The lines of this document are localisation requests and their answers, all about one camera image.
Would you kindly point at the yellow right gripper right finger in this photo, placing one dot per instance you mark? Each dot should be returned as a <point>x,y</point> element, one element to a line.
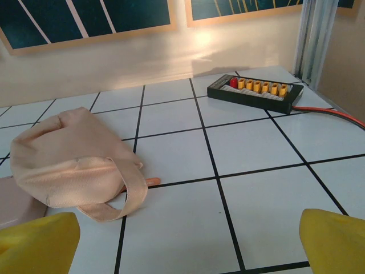
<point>336,245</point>

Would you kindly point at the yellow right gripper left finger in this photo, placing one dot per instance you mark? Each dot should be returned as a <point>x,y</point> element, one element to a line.
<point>37,248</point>

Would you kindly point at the pink backpack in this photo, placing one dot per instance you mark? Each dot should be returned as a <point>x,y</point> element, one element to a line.
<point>17,199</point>

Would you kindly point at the beige cloth bag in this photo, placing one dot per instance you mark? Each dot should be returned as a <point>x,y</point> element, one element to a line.
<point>65,160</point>

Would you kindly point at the orange pen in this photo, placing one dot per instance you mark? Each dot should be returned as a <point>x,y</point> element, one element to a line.
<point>154,181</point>

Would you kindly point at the black charging board yellow connectors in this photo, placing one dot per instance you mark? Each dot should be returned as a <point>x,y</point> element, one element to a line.
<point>256,100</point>

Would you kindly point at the aluminium corner post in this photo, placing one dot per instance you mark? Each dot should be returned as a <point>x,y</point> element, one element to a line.
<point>313,34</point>

